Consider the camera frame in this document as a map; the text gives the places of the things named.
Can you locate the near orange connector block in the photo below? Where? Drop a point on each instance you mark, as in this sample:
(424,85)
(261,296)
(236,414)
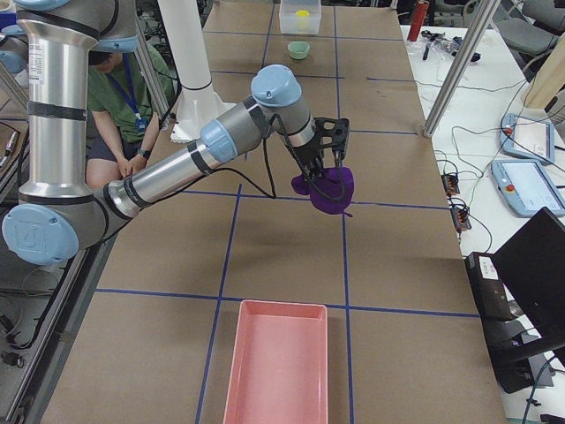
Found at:
(460,217)

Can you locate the red cylinder bottle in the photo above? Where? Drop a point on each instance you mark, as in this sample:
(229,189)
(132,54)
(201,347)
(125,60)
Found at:
(417,20)

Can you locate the black monitor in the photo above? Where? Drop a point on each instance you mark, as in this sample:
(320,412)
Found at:
(531,265)

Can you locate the purple microfiber cloth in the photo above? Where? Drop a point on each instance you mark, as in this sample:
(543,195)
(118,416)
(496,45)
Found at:
(331,193)

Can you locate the near teach pendant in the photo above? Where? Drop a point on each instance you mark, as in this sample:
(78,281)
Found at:
(526,187)

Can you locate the seated person in green shirt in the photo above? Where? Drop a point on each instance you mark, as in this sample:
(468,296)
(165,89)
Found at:
(124,115)

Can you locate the teach pendant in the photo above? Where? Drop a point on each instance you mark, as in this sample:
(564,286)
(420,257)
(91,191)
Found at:
(528,138)
(526,187)

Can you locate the green ceramic bowl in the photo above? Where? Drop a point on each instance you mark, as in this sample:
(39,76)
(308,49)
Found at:
(298,50)

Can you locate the yellow paper cup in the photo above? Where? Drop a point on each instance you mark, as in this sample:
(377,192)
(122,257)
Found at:
(302,19)

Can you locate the pink plastic tray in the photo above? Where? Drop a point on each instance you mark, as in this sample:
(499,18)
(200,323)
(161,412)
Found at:
(279,370)

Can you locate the monitor stand base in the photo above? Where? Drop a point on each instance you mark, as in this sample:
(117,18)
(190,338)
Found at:
(517,356)

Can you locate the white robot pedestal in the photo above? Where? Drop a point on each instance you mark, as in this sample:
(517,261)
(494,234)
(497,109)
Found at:
(198,102)

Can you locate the black box device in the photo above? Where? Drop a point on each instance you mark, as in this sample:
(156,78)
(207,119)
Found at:
(488,290)

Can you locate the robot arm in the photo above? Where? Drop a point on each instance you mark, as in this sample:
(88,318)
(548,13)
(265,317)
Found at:
(58,214)

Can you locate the orange connector block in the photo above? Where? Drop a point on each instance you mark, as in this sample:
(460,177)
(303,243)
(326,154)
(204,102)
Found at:
(451,184)
(460,217)

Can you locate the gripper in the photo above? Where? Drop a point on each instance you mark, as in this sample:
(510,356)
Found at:
(307,155)

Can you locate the aluminium frame post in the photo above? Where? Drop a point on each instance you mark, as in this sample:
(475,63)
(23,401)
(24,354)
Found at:
(472,38)

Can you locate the far orange connector block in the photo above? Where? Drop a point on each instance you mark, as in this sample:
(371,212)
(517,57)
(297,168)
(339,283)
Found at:
(451,184)

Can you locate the far teach pendant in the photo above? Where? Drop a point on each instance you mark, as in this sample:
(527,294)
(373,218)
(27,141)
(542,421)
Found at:
(528,138)

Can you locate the clear plastic bin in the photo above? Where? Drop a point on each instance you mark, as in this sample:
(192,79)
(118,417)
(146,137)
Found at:
(287,17)

